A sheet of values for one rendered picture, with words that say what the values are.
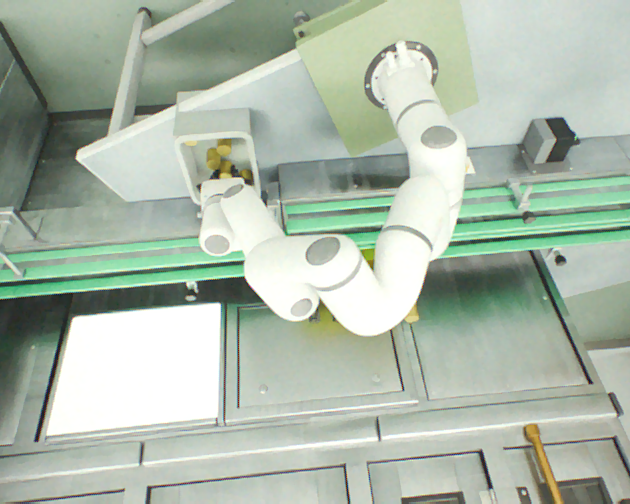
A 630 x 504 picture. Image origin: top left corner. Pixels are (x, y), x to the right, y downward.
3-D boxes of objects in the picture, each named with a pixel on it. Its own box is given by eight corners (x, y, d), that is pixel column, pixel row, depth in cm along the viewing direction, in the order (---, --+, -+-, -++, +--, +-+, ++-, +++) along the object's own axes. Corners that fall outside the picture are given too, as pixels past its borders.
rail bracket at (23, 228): (28, 223, 129) (4, 295, 116) (-8, 179, 116) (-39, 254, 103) (46, 221, 130) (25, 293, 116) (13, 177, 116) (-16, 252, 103)
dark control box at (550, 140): (521, 142, 128) (533, 164, 123) (532, 118, 121) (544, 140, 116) (551, 139, 128) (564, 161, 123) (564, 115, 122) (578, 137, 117)
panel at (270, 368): (72, 318, 134) (43, 446, 114) (68, 313, 131) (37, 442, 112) (391, 288, 138) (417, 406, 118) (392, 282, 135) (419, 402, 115)
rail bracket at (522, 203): (501, 184, 122) (519, 225, 114) (510, 163, 116) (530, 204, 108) (516, 183, 122) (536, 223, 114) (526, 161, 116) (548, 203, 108)
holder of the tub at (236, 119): (201, 194, 132) (199, 216, 127) (175, 112, 110) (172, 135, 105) (263, 189, 133) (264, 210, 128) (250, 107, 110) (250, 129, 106)
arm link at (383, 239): (416, 212, 67) (384, 296, 60) (444, 272, 75) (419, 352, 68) (335, 216, 75) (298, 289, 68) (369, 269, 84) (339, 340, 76)
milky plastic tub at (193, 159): (195, 182, 127) (194, 207, 122) (174, 113, 109) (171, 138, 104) (261, 177, 128) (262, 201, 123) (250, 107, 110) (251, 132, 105)
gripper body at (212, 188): (202, 227, 109) (206, 200, 118) (246, 222, 109) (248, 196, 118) (194, 199, 104) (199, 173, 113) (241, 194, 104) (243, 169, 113)
